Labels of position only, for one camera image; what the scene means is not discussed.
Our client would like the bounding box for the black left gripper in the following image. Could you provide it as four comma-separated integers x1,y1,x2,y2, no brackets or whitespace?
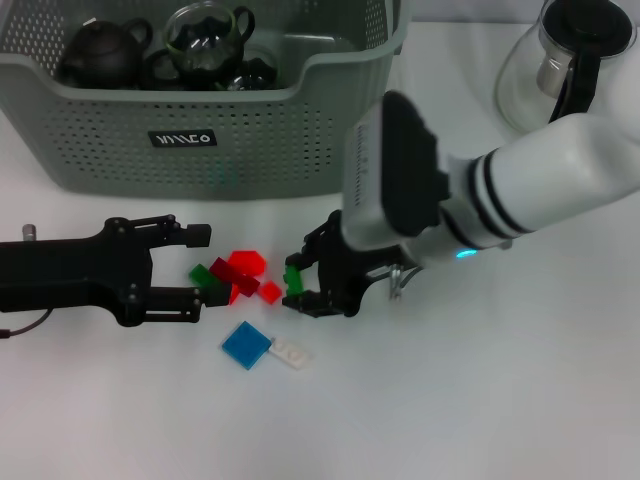
0,214,213,329

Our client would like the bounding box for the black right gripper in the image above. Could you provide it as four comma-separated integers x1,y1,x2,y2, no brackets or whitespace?
147,209,407,324

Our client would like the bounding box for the green long building brick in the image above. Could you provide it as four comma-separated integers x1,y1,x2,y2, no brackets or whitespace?
283,266,305,297

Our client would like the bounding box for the blue square building brick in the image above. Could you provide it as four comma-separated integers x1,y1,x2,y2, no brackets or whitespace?
220,321,274,371

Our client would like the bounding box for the white building brick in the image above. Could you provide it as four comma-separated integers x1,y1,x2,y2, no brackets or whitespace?
269,337,314,371

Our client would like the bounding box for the glass teacup with black base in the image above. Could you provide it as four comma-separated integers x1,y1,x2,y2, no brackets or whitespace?
141,47,191,92
224,44,279,92
163,1,256,77

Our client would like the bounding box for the grey perforated storage bin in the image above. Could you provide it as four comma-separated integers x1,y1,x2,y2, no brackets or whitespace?
0,0,412,201

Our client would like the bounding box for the dark red long brick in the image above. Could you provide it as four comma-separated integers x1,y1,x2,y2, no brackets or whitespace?
208,257,261,299

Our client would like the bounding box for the red hexagonal building plate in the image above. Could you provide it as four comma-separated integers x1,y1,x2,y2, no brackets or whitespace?
227,249,267,279

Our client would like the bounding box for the dark clay teapot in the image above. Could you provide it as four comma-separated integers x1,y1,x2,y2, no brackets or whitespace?
57,18,154,90

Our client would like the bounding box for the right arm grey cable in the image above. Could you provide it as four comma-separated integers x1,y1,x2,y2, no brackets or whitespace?
387,263,426,301

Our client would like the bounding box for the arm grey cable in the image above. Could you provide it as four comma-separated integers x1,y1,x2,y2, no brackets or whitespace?
0,309,54,339
387,263,426,301

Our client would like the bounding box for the left arm grey cable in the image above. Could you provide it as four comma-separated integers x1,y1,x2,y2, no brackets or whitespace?
0,309,54,339

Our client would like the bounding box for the glass teapot with black handle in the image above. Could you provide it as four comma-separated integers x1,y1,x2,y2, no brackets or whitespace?
494,0,637,132

